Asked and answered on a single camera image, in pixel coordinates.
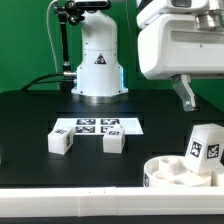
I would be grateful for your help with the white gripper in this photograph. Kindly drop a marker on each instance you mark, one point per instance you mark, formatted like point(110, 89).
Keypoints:
point(172, 45)

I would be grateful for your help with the white marker sheet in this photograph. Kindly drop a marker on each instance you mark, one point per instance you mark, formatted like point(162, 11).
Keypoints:
point(98, 126)

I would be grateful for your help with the white round stool seat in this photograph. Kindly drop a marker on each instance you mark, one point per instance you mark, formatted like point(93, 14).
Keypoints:
point(169, 171)

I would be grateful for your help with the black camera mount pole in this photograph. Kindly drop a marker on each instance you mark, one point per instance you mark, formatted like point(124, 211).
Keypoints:
point(69, 13)

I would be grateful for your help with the white front wall rail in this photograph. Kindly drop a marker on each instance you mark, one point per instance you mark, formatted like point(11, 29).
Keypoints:
point(110, 201)

